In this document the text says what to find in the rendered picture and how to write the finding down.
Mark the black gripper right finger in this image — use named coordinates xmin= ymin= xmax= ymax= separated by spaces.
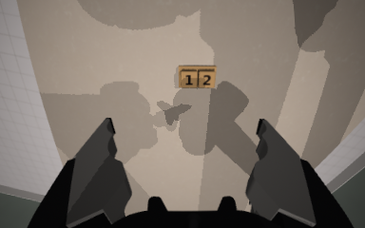
xmin=245 ymin=119 xmax=354 ymax=228

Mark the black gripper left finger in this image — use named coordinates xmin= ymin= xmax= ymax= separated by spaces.
xmin=28 ymin=118 xmax=132 ymax=228

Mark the tan wooden cube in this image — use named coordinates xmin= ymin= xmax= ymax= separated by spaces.
xmin=198 ymin=69 xmax=216 ymax=88
xmin=181 ymin=69 xmax=198 ymax=88

